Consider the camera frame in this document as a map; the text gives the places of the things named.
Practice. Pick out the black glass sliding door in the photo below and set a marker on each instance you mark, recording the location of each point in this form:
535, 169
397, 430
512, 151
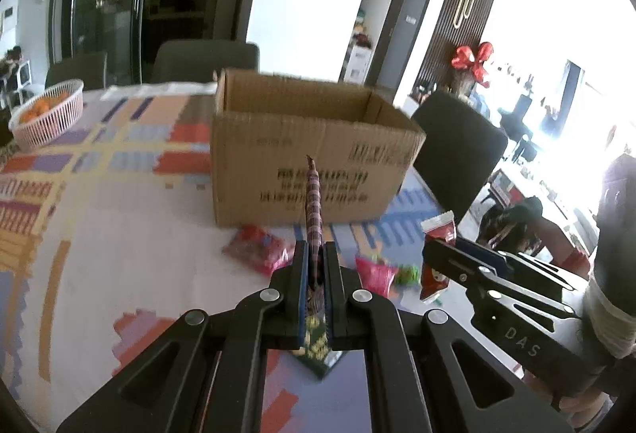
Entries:
119, 0

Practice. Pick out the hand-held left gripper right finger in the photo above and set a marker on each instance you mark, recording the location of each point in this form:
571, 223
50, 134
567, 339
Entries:
330, 294

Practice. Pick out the brown cardboard box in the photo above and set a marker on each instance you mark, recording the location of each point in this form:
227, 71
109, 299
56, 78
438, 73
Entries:
258, 164

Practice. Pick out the white plastic basket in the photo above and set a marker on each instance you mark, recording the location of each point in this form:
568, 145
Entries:
54, 122

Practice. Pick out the television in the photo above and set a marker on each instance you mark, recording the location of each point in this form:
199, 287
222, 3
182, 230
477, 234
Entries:
571, 90

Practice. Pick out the person's right hand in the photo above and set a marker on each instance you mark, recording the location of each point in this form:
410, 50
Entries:
584, 413

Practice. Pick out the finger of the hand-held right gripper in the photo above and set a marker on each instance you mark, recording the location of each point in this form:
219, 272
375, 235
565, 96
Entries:
489, 254
462, 264

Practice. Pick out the wide grey dining chair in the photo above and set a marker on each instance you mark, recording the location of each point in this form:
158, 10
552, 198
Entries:
203, 60

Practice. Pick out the narrow grey dining chair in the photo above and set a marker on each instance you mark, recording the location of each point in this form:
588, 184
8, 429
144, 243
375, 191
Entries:
77, 70

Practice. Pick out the pink red snack packet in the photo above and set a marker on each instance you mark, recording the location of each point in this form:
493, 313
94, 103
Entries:
253, 246

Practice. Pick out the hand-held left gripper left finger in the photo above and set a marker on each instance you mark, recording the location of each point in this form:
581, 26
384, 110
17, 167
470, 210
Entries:
300, 294

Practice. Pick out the magenta snack packet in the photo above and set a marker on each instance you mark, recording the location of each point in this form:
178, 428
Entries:
375, 274

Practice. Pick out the green snack packet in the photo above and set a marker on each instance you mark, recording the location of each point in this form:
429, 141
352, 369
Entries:
407, 275

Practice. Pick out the grey interior door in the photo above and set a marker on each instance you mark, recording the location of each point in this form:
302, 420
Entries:
402, 25

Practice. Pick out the pile of oranges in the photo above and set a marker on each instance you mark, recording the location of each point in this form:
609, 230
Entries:
42, 107

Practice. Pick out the purple checked snack packet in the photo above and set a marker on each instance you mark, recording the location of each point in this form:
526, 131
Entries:
314, 194

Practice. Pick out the red foil balloon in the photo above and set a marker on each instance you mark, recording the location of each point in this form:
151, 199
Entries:
467, 58

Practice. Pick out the small white cabinet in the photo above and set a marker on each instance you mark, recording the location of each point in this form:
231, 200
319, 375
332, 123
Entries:
357, 65

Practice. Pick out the wall intercom panel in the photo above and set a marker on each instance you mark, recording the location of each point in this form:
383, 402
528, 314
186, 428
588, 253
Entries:
8, 19

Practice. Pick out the stuffed toys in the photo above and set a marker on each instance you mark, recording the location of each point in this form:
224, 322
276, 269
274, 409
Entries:
361, 38

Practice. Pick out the dark round-backed dining chair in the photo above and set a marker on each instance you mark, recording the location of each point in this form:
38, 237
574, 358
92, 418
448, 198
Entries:
457, 144

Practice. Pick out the white storage shelf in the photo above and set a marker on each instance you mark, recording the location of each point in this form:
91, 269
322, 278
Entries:
20, 80

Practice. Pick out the red white snack packet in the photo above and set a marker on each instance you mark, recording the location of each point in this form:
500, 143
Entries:
439, 229

